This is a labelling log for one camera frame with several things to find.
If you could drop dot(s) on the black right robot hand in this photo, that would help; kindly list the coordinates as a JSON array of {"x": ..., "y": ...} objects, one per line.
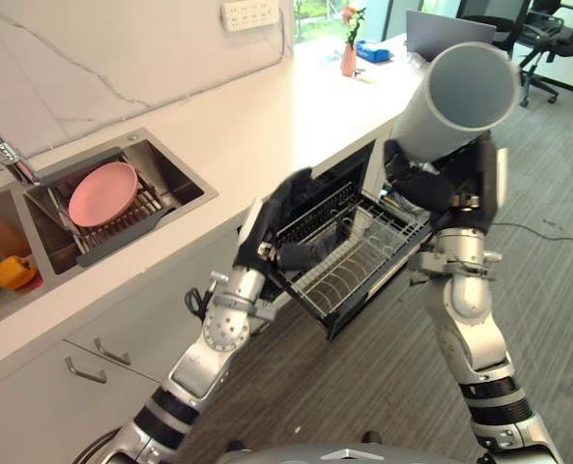
[{"x": 423, "y": 191}]

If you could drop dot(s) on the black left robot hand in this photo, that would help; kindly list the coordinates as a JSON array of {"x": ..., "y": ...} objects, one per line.
[{"x": 286, "y": 203}]

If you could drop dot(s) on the tall grey cup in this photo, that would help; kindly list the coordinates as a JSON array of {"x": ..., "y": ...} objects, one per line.
[{"x": 457, "y": 99}]

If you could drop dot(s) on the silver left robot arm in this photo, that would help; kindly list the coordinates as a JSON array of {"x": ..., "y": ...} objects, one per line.
[{"x": 204, "y": 348}]

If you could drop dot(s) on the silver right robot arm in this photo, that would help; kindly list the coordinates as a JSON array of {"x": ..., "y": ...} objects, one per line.
[{"x": 479, "y": 314}]

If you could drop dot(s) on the black dishwasher drawer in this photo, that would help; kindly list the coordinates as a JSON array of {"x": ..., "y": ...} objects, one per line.
[{"x": 349, "y": 241}]

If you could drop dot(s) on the blue tissue box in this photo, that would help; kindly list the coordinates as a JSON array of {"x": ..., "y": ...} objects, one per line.
[{"x": 372, "y": 50}]

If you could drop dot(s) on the pink flower vase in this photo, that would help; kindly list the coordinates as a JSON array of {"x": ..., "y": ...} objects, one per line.
[{"x": 348, "y": 60}]

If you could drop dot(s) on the grey laptop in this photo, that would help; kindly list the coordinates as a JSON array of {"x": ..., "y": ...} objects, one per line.
[{"x": 448, "y": 34}]

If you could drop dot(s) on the black dish drying rack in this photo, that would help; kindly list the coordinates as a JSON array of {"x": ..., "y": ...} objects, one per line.
[{"x": 117, "y": 227}]

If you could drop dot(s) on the pink round plate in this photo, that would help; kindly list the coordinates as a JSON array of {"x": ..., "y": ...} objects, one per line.
[{"x": 103, "y": 195}]

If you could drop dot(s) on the pink and green flower stems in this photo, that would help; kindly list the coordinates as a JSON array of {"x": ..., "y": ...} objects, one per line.
[{"x": 353, "y": 21}]

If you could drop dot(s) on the black office chair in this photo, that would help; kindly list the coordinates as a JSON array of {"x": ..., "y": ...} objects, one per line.
[{"x": 542, "y": 43}]

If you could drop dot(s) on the stainless steel sink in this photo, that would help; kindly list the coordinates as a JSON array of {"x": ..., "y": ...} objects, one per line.
[{"x": 88, "y": 212}]

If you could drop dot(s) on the grey robot torso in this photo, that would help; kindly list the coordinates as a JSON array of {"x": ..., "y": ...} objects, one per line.
[{"x": 305, "y": 455}]

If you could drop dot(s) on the orange bell pepper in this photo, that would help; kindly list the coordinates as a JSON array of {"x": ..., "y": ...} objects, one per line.
[{"x": 14, "y": 273}]

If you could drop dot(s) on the chrome kitchen faucet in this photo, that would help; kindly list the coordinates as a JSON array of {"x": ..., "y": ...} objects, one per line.
[{"x": 6, "y": 152}]

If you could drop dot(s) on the white wall power strip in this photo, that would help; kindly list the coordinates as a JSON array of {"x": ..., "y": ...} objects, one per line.
[{"x": 247, "y": 14}]

